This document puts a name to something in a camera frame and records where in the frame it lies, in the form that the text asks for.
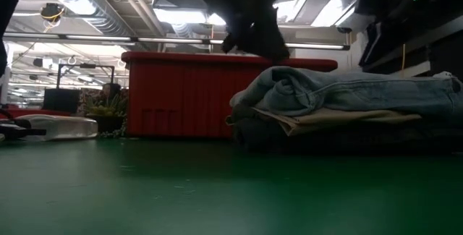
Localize light blue garment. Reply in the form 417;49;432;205
229;65;463;127

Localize beige garment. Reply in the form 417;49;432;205
225;105;423;137

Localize dark blue denim jeans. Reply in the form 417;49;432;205
232;118;463;155

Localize dark green shirt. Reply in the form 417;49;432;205
230;108;463;137

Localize red plastic laundry bin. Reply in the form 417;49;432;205
120;50;339;140

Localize long strip ceiling light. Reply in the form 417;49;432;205
2;32;351;51

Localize person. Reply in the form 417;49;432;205
96;82;123;106

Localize green table mat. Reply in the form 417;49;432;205
0;136;463;235

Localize small potted succulent plant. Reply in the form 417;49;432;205
80;90;129;139

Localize black monitor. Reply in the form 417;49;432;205
42;87;82;114

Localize white box with orange label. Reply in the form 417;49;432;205
14;113;99;142

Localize red low counter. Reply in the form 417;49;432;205
0;108;73;119

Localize black metal rack frame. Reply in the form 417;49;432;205
56;63;116;92

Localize black cord reel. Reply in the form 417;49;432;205
39;3;67;23

